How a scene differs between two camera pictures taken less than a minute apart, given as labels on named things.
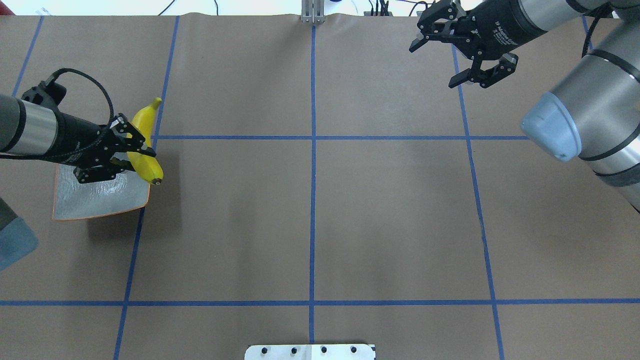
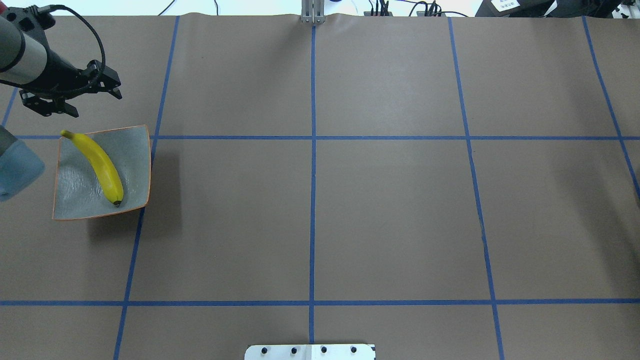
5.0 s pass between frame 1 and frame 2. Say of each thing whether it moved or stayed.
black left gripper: moved
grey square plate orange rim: stayed
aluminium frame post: stayed
